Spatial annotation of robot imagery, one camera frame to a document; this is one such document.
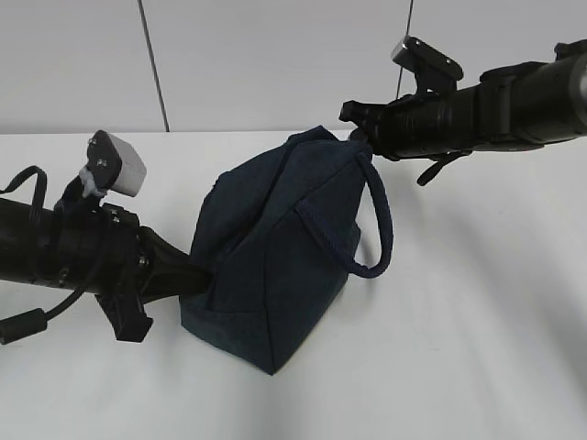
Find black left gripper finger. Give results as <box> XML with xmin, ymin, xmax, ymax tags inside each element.
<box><xmin>137</xmin><ymin>226</ymin><xmax>213</xmax><ymax>304</ymax></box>

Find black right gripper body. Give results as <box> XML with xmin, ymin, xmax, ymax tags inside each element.
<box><xmin>339</xmin><ymin>95</ymin><xmax>463</xmax><ymax>160</ymax></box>

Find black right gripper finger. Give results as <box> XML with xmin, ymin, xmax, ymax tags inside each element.
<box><xmin>348</xmin><ymin>128</ymin><xmax>367</xmax><ymax>142</ymax></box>

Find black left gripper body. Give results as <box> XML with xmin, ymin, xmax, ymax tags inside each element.
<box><xmin>54</xmin><ymin>203</ymin><xmax>153</xmax><ymax>341</ymax></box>

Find dark navy fabric lunch bag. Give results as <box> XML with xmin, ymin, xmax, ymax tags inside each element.
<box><xmin>180</xmin><ymin>127</ymin><xmax>393</xmax><ymax>375</ymax></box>

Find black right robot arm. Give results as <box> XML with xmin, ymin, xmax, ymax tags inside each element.
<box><xmin>339</xmin><ymin>36</ymin><xmax>586</xmax><ymax>161</ymax></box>

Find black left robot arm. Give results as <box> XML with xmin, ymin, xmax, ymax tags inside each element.
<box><xmin>1</xmin><ymin>199</ymin><xmax>212</xmax><ymax>345</ymax></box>

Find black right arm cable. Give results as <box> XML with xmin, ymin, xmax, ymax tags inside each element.
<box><xmin>415</xmin><ymin>150</ymin><xmax>469</xmax><ymax>187</ymax></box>

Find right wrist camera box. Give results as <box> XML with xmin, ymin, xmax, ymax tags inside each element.
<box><xmin>391</xmin><ymin>36</ymin><xmax>464</xmax><ymax>95</ymax></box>

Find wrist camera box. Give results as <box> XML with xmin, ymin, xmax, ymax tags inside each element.
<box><xmin>79</xmin><ymin>130</ymin><xmax>147</xmax><ymax>198</ymax></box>
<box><xmin>391</xmin><ymin>36</ymin><xmax>464</xmax><ymax>95</ymax></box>

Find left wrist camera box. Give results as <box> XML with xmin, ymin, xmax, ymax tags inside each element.
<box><xmin>79</xmin><ymin>130</ymin><xmax>147</xmax><ymax>198</ymax></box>

